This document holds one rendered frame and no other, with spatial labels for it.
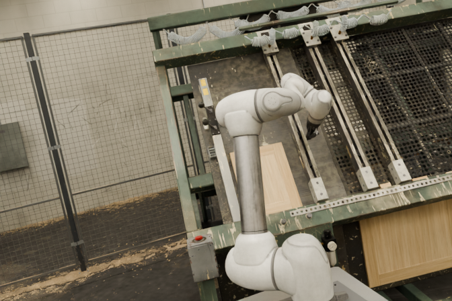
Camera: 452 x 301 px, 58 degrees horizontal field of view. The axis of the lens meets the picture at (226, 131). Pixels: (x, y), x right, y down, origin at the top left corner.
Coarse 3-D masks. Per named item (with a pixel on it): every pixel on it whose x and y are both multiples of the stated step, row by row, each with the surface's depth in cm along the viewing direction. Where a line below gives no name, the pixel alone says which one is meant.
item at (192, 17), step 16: (256, 0) 303; (272, 0) 305; (288, 0) 306; (304, 0) 308; (320, 0) 309; (336, 0) 319; (416, 0) 326; (160, 16) 295; (176, 16) 297; (192, 16) 298; (208, 16) 300; (224, 16) 301; (240, 16) 308; (160, 48) 302
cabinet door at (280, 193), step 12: (276, 144) 236; (264, 156) 233; (276, 156) 232; (264, 168) 229; (276, 168) 229; (288, 168) 229; (264, 180) 226; (276, 180) 226; (288, 180) 225; (264, 192) 222; (276, 192) 222; (288, 192) 222; (276, 204) 218; (288, 204) 218; (300, 204) 218
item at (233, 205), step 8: (200, 88) 253; (208, 88) 253; (208, 96) 250; (208, 104) 247; (216, 136) 236; (216, 144) 234; (216, 152) 232; (224, 152) 231; (224, 160) 229; (224, 168) 227; (224, 176) 224; (224, 184) 222; (232, 184) 222; (232, 192) 220; (232, 200) 217; (232, 208) 215; (232, 216) 213
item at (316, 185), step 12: (264, 48) 259; (276, 48) 259; (276, 60) 259; (276, 72) 259; (276, 84) 250; (288, 120) 241; (300, 132) 234; (300, 144) 230; (300, 156) 230; (312, 156) 227; (312, 168) 225; (312, 180) 219; (312, 192) 221; (324, 192) 216
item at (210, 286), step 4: (208, 280) 188; (212, 280) 188; (204, 284) 188; (208, 284) 188; (212, 284) 189; (204, 288) 188; (208, 288) 189; (212, 288) 189; (204, 292) 189; (208, 292) 189; (212, 292) 189; (216, 292) 189; (204, 296) 189; (208, 296) 189; (212, 296) 189; (216, 296) 189; (208, 300) 189; (212, 300) 189; (216, 300) 190
